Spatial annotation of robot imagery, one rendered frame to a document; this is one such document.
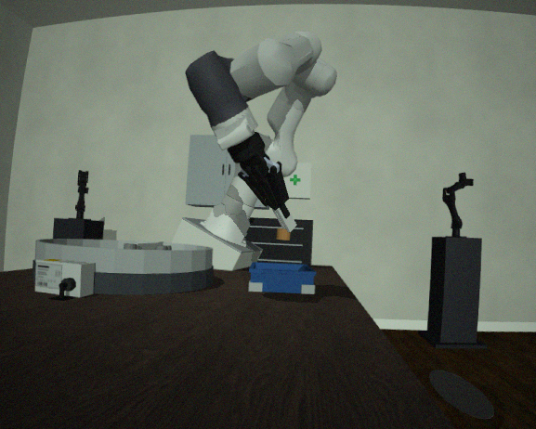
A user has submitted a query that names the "blue open crate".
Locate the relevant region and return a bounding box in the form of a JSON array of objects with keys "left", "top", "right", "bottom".
[{"left": 249, "top": 262, "right": 316, "bottom": 294}]

